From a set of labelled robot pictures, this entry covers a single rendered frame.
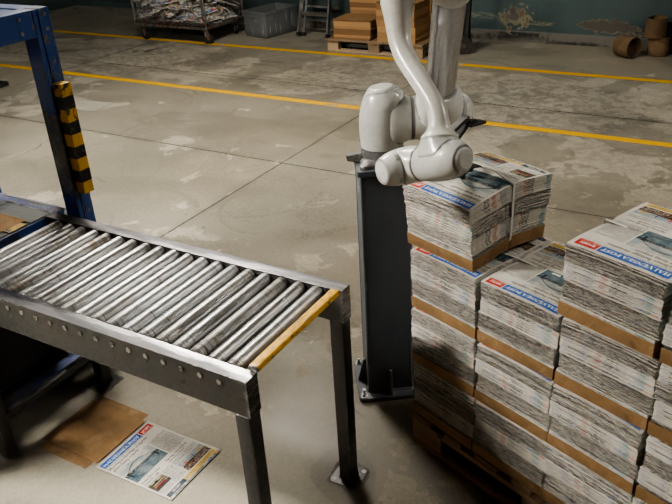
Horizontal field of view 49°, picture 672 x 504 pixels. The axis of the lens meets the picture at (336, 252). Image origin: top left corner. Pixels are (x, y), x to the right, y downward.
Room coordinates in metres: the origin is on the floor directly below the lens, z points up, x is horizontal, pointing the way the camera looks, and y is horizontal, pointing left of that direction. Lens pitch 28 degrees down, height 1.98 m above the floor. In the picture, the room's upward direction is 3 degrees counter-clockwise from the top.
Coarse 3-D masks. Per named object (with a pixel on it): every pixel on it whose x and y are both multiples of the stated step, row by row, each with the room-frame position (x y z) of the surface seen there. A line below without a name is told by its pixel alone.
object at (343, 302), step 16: (64, 224) 2.60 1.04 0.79; (80, 224) 2.56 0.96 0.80; (96, 224) 2.55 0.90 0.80; (144, 240) 2.39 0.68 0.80; (160, 240) 2.39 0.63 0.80; (208, 256) 2.24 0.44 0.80; (224, 256) 2.23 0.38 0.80; (240, 272) 2.16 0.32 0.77; (256, 272) 2.13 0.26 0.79; (272, 272) 2.10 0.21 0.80; (288, 272) 2.10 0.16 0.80; (336, 288) 1.98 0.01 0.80; (336, 304) 1.97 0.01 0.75; (336, 320) 1.97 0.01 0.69
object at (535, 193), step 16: (480, 160) 2.30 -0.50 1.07; (496, 160) 2.30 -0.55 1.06; (512, 160) 2.31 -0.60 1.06; (512, 176) 2.14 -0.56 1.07; (528, 176) 2.14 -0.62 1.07; (544, 176) 2.16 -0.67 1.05; (528, 192) 2.12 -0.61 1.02; (544, 192) 2.17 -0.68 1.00; (528, 208) 2.12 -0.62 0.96; (544, 208) 2.19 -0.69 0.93; (528, 224) 2.14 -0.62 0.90
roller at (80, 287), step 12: (132, 252) 2.31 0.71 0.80; (144, 252) 2.33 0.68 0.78; (108, 264) 2.23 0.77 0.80; (120, 264) 2.24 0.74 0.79; (96, 276) 2.15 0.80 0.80; (108, 276) 2.18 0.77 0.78; (72, 288) 2.08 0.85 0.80; (84, 288) 2.09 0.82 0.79; (48, 300) 2.01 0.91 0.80; (60, 300) 2.02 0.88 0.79
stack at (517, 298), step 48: (432, 288) 2.08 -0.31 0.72; (480, 288) 1.95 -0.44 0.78; (528, 288) 1.86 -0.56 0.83; (432, 336) 2.08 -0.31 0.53; (528, 336) 1.78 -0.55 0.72; (576, 336) 1.66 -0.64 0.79; (432, 384) 2.09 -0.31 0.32; (480, 384) 1.91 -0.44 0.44; (528, 384) 1.76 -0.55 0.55; (624, 384) 1.54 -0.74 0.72; (432, 432) 2.08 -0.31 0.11; (480, 432) 1.90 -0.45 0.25; (528, 432) 1.76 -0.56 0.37; (576, 432) 1.63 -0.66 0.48; (624, 432) 1.52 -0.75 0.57; (480, 480) 1.91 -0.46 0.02; (576, 480) 1.61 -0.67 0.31
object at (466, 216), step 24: (408, 192) 2.16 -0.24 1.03; (432, 192) 2.08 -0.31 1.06; (456, 192) 2.06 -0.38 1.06; (480, 192) 2.04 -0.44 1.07; (504, 192) 2.05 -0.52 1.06; (408, 216) 2.18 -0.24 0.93; (432, 216) 2.09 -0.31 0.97; (456, 216) 2.00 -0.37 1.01; (480, 216) 1.98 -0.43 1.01; (504, 216) 2.06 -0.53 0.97; (432, 240) 2.10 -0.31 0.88; (456, 240) 2.02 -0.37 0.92; (480, 240) 1.99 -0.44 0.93
